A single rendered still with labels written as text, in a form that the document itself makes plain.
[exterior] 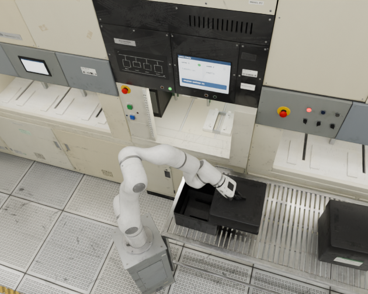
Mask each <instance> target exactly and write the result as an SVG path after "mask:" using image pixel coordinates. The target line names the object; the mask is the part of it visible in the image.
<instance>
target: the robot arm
mask: <svg viewBox="0 0 368 294"><path fill-rule="evenodd" d="M118 160H119V165H120V168H121V172H122V175H123V179H124V181H123V182H122V183H121V185H120V191H119V194H118V195H116V196H115V198H114V200H113V209H114V213H115V215H116V220H117V224H118V227H119V229H120V231H121V232H122V233H124V236H123V246H124V248H125V249H126V250H127V251H128V252H129V253H131V254H141V253H144V252H145V251H147V250H148V249H149V248H150V246H151V244H152V238H153V237H152V233H151V231H150V230H149V228H147V227H146V226H144V225H143V224H142V221H141V215H140V204H139V196H140V193H141V192H143V191H145V190H146V188H147V185H148V180H147V175H146V173H145V170H144V167H143V164H142V160H145V161H148V162H150V163H153V164H155V165H168V166H170V167H173V168H176V169H178V170H181V171H183V177H184V179H185V181H186V183H187V185H189V186H191V187H193V188H196V189H199V188H202V187H203V186H204V185H205V184H207V183H210V184H211V185H212V186H214V187H216V189H217V190H218V191H219V192H220V193H221V194H222V195H223V196H224V197H226V198H228V199H229V201H231V200H232V199H233V198H235V199H236V200H241V197H240V196H239V195H242V194H240V193H239V192H238V190H237V189H236V182H235V181H234V180H232V179H231V178H229V177H227V176H225V175H223V174H222V173H221V172H219V171H218V170H217V169H216V168H215V167H213V166H212V165H211V164H210V163H209V162H207V161H206V160H204V159H202V160H200V161H199V160H198V159H197V158H196V157H194V156H192V155H190V154H188V153H186V152H184V151H182V150H180V149H178V148H176V147H173V146H171V145H168V144H160V145H157V146H153V147H151V148H139V147H136V146H127V147H125V148H123V149H122V150H121V151H120V152H119V155H118ZM236 194H238V195H236Z"/></svg>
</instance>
